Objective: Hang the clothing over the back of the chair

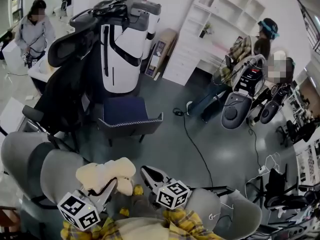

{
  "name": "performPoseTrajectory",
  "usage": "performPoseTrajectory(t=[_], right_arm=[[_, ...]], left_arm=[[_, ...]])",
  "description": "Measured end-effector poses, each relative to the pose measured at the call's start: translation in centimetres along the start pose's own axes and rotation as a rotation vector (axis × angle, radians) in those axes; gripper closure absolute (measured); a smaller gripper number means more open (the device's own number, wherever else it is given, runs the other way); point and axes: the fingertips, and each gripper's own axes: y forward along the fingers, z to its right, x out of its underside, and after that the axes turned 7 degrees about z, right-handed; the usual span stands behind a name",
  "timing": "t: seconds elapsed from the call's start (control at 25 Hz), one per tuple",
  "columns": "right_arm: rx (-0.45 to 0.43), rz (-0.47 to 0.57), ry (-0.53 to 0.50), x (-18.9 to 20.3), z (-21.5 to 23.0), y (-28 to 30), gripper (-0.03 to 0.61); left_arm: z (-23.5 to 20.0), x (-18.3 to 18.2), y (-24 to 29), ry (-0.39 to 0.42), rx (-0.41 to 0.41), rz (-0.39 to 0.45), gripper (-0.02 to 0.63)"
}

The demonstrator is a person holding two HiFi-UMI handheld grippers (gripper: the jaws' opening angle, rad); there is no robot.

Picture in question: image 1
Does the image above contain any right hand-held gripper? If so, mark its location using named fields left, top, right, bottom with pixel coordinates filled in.
left=139, top=165, right=191, bottom=210

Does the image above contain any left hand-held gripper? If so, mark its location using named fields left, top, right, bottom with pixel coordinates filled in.
left=57, top=177, right=119, bottom=232

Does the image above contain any cream fluffy clothing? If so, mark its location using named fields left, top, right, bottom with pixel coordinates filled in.
left=75, top=156, right=137, bottom=197

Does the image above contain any grey shell chair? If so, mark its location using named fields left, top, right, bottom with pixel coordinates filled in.
left=0, top=131, right=87, bottom=211
left=184, top=187, right=263, bottom=240

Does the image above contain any person's left forearm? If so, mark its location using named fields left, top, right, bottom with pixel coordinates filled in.
left=60, top=216, right=114, bottom=240

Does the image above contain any person's right forearm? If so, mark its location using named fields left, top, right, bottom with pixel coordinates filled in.
left=161, top=207, right=222, bottom=240

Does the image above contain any small grey robot base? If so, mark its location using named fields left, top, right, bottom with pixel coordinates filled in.
left=259, top=82, right=292, bottom=125

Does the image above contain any navy blue padded chair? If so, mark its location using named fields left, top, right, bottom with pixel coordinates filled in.
left=96, top=95, right=165, bottom=147

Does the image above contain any black mesh office chair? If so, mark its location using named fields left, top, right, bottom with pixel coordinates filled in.
left=21, top=15, right=103, bottom=150

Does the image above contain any black swivel office chair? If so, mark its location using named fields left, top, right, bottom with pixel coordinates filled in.
left=251, top=163, right=316, bottom=211

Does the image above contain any person's beige top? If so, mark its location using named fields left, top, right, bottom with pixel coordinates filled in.
left=109, top=195, right=173, bottom=240

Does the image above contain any brown wooden stool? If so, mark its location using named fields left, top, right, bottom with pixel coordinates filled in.
left=0, top=205, right=21, bottom=236

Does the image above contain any flat cardboard box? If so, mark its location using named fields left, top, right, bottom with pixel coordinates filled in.
left=144, top=28, right=179, bottom=82

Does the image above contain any white and black robot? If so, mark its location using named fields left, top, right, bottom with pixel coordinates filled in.
left=99, top=0, right=162, bottom=95

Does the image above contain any white low table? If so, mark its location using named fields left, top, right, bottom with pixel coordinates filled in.
left=27, top=55, right=61, bottom=84

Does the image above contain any small potted plant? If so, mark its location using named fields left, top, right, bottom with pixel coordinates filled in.
left=198, top=23, right=214, bottom=39

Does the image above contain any white shelf unit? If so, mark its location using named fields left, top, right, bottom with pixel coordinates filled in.
left=161, top=0, right=266, bottom=87

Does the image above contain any white box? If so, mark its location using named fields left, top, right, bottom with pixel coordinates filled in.
left=1, top=39, right=25, bottom=69

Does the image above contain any black bag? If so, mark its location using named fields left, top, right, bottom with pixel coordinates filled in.
left=91, top=0, right=131, bottom=19

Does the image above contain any black floor cable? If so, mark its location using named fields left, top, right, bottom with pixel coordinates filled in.
left=172, top=107, right=214, bottom=188

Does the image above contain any white cable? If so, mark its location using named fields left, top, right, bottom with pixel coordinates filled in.
left=244, top=151, right=282, bottom=210

